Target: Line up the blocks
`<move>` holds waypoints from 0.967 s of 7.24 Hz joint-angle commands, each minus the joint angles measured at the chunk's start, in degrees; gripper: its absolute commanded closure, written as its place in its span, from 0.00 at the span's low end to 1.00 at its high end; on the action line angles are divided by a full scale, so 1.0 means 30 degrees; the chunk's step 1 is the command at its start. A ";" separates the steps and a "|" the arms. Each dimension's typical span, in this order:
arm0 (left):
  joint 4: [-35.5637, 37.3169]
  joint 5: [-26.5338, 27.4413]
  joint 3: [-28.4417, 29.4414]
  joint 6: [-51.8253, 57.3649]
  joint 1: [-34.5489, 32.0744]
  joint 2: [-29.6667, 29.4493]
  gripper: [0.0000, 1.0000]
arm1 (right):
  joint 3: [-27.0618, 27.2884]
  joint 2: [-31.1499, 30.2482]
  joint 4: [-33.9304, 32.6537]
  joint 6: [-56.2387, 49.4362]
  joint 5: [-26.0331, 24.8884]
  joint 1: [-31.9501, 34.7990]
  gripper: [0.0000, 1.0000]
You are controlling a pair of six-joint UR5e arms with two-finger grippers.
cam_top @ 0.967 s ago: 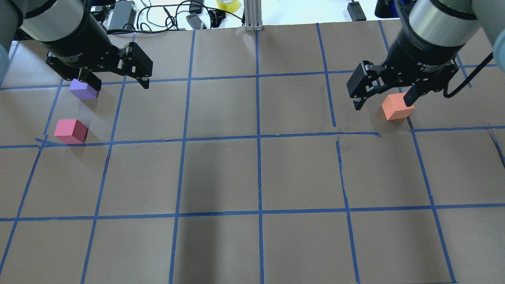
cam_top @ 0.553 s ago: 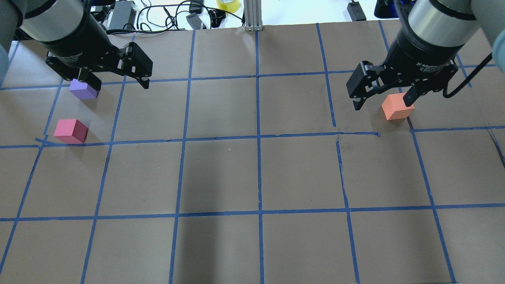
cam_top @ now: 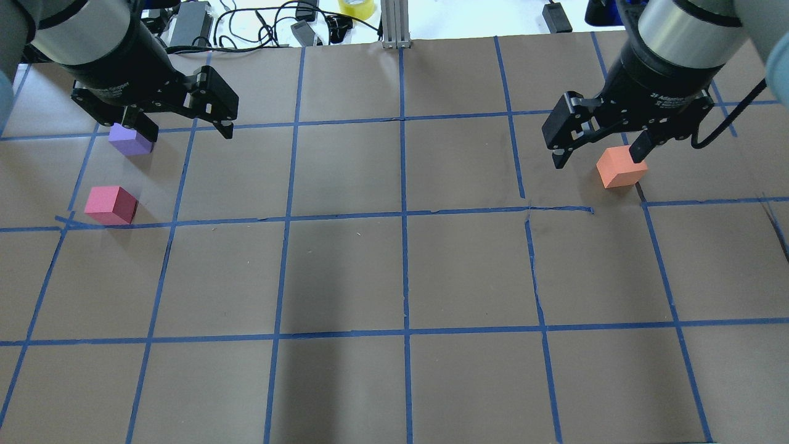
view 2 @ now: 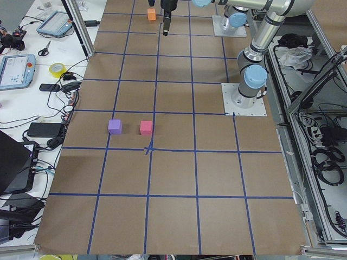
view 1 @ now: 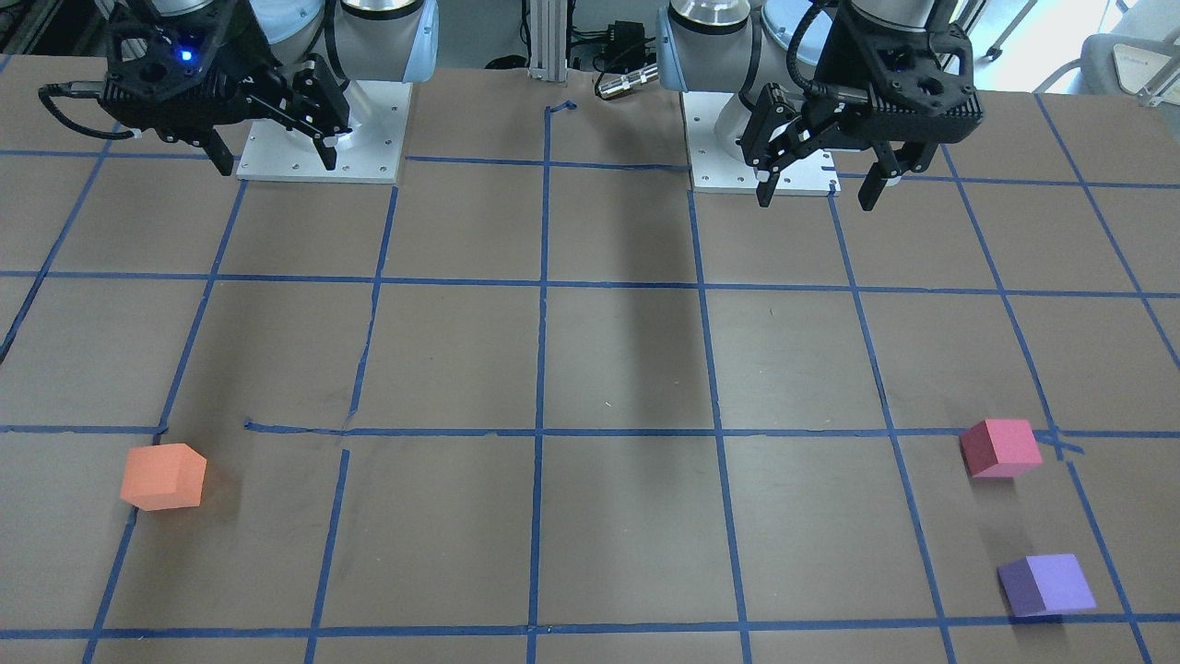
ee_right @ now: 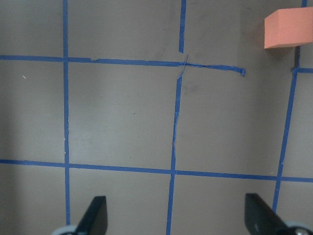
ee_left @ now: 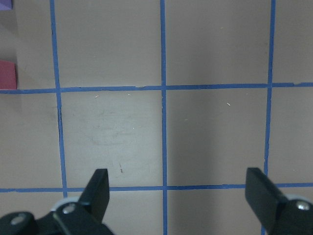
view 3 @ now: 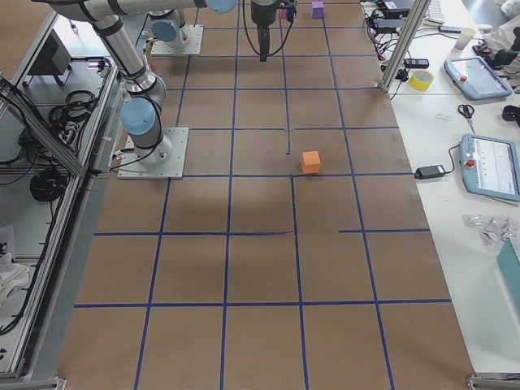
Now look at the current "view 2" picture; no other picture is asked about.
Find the blue teach pendant far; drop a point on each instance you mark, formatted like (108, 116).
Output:
(56, 25)

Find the black handled scissors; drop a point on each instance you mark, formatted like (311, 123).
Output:
(44, 51)

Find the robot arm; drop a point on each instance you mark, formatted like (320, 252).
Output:
(253, 76)
(234, 17)

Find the black power adapter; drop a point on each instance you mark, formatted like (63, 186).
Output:
(44, 130)

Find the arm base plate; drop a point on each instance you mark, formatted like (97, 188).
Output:
(237, 105)
(237, 32)

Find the black laptop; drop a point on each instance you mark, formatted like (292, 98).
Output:
(18, 160)

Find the blue teach pendant near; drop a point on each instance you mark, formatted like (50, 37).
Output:
(17, 71)

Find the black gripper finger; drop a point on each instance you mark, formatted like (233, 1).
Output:
(166, 22)
(151, 3)

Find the yellow tape roll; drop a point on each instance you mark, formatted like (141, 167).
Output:
(57, 70)

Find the orange foam cube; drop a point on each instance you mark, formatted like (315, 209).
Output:
(151, 14)

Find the purple foam cube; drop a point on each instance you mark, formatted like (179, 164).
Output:
(115, 126)

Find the aluminium frame post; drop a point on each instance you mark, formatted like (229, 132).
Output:
(79, 26)

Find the blue teach pendant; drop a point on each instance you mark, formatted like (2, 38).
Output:
(17, 71)
(56, 25)

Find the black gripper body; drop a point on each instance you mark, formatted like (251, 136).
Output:
(168, 6)

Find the pink foam cube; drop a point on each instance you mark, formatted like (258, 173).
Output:
(146, 128)

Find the white cloth rag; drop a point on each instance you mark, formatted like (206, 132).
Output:
(296, 57)

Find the black remote phone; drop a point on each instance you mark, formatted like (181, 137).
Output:
(48, 87)

